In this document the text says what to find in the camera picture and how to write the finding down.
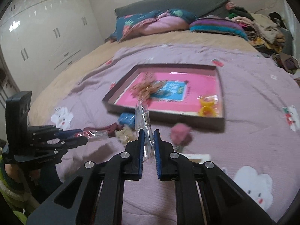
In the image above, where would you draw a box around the purple striped pillow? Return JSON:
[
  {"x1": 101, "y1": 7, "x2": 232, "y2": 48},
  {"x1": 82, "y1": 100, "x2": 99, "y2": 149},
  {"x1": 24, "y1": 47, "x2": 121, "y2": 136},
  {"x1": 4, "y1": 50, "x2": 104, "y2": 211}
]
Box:
[{"x1": 189, "y1": 17, "x2": 249, "y2": 41}]

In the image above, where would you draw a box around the dark red scrunchie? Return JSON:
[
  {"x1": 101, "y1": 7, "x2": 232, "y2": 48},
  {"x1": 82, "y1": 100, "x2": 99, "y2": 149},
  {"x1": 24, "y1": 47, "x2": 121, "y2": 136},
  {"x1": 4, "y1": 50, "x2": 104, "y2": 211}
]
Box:
[{"x1": 83, "y1": 122, "x2": 123, "y2": 134}]

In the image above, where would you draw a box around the beige hair claw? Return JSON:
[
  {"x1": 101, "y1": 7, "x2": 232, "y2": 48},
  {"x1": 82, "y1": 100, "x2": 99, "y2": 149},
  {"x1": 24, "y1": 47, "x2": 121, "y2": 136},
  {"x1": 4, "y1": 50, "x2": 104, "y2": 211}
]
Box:
[{"x1": 114, "y1": 125, "x2": 136, "y2": 144}]

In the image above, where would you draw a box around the clear plastic bag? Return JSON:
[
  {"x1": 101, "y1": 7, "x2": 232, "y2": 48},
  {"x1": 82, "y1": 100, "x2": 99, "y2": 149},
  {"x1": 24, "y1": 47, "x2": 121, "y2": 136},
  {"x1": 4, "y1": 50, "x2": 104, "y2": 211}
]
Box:
[{"x1": 134, "y1": 99, "x2": 155, "y2": 164}]

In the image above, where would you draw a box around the grey cushion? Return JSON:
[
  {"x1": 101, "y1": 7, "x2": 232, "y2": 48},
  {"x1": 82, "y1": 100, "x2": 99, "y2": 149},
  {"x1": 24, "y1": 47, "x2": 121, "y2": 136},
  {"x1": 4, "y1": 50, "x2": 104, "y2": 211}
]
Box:
[{"x1": 278, "y1": 28, "x2": 294, "y2": 55}]

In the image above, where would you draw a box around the person's left forearm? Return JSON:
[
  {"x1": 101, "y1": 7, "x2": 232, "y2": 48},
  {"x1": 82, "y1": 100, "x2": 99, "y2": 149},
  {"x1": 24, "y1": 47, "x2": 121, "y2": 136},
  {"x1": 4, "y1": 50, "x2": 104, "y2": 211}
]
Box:
[{"x1": 0, "y1": 169, "x2": 39, "y2": 223}]

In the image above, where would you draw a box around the red accessory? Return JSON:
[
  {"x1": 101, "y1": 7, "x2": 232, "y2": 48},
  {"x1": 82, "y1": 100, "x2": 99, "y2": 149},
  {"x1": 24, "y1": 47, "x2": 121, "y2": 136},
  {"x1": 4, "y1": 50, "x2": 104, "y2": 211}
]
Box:
[{"x1": 75, "y1": 129, "x2": 110, "y2": 141}]

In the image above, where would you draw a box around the grey headboard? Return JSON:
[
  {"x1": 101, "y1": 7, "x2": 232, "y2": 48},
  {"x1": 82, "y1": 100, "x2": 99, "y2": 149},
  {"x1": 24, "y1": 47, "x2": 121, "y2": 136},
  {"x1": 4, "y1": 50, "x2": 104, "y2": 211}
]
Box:
[{"x1": 114, "y1": 0, "x2": 232, "y2": 21}]

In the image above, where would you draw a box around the white card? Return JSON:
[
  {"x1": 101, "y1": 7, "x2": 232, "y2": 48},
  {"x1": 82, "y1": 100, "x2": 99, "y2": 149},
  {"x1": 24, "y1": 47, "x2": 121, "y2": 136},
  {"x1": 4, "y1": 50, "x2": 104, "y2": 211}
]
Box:
[{"x1": 180, "y1": 153, "x2": 212, "y2": 164}]

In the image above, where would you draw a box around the bag of yellow bangles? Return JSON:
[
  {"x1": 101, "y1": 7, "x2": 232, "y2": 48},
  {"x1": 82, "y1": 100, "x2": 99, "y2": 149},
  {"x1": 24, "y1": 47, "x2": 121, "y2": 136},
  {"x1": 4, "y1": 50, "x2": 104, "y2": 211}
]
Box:
[{"x1": 197, "y1": 94, "x2": 222, "y2": 118}]

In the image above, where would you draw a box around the white wardrobe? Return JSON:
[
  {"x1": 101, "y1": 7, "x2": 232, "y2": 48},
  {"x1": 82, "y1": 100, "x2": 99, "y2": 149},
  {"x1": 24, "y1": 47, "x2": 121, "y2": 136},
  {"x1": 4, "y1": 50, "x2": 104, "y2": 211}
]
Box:
[{"x1": 0, "y1": 0, "x2": 105, "y2": 88}]

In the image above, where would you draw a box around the pink book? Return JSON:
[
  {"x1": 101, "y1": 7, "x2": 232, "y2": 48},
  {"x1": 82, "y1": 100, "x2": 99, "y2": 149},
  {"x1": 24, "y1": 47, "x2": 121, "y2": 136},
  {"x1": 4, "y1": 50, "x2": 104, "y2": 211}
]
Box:
[{"x1": 114, "y1": 71, "x2": 222, "y2": 118}]

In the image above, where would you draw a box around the beige bed sheet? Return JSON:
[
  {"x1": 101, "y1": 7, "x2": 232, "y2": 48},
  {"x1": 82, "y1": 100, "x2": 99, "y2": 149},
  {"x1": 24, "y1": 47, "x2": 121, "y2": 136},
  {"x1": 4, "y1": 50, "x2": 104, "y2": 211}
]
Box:
[{"x1": 28, "y1": 29, "x2": 259, "y2": 132}]

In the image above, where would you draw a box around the pink pom-pom keychain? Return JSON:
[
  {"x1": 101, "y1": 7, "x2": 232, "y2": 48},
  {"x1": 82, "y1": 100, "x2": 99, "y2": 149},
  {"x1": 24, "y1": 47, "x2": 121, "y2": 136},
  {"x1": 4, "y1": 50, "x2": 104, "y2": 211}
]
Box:
[{"x1": 170, "y1": 122, "x2": 194, "y2": 151}]

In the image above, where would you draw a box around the blue accessory packet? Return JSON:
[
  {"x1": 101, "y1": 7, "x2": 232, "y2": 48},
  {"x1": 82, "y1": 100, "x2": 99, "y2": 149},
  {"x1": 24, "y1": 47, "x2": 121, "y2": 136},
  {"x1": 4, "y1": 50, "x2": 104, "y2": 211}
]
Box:
[{"x1": 118, "y1": 112, "x2": 137, "y2": 128}]

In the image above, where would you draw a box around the pink shallow box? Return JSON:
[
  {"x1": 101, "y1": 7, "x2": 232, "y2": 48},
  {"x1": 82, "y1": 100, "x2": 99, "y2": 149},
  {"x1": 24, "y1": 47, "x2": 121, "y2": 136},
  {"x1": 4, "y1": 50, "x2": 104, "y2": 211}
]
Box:
[{"x1": 101, "y1": 63, "x2": 226, "y2": 130}]

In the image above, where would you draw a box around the floral quilt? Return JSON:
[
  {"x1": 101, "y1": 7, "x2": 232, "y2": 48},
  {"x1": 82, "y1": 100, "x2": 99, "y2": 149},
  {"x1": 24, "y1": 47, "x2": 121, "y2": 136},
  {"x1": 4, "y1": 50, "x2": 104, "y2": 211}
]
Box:
[{"x1": 108, "y1": 8, "x2": 198, "y2": 43}]

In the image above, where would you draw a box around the pile of clothes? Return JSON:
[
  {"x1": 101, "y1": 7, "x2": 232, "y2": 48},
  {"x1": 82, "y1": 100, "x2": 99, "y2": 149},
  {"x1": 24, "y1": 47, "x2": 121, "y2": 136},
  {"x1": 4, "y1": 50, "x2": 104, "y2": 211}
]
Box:
[{"x1": 224, "y1": 1, "x2": 294, "y2": 55}]

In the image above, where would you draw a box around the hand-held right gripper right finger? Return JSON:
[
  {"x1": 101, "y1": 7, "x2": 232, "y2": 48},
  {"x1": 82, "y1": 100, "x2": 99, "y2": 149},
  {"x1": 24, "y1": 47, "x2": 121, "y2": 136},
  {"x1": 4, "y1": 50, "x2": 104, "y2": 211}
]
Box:
[{"x1": 153, "y1": 129, "x2": 276, "y2": 225}]

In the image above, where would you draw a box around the wall cable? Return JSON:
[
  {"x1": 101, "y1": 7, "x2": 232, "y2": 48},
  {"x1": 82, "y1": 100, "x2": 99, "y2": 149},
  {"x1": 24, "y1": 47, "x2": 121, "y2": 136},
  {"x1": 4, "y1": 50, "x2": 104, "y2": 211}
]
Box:
[{"x1": 254, "y1": 1, "x2": 280, "y2": 14}]

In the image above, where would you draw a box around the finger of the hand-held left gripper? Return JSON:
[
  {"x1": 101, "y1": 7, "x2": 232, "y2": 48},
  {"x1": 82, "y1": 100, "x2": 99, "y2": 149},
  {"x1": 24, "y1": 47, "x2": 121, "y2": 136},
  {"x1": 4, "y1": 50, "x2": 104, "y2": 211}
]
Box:
[
  {"x1": 33, "y1": 136, "x2": 89, "y2": 155},
  {"x1": 29, "y1": 125, "x2": 83, "y2": 140}
]

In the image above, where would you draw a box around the person's left hand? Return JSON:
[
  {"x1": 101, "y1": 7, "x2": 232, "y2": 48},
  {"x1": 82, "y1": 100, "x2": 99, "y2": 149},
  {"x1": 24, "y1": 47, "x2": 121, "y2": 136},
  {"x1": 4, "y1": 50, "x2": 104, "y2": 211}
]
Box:
[{"x1": 4, "y1": 163, "x2": 41, "y2": 184}]

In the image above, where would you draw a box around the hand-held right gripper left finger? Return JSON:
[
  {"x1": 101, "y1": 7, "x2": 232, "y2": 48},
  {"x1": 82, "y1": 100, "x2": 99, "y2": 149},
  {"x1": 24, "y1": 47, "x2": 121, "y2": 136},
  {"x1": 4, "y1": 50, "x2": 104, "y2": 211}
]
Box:
[{"x1": 26, "y1": 129, "x2": 146, "y2": 225}]

